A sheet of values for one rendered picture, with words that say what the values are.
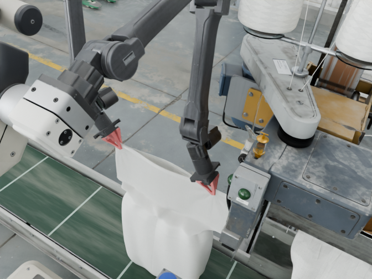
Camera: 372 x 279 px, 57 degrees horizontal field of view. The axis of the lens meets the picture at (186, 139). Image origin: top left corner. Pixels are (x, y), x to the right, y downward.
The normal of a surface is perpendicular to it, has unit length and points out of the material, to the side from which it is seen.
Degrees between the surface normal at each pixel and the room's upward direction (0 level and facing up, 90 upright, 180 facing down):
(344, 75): 90
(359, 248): 90
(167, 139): 0
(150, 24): 72
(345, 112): 0
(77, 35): 61
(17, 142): 90
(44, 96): 30
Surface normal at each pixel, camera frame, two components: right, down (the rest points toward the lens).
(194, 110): -0.63, 0.13
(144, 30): 0.82, 0.11
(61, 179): 0.10, -0.76
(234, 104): -0.50, 0.52
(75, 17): 0.58, 0.11
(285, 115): -0.98, 0.03
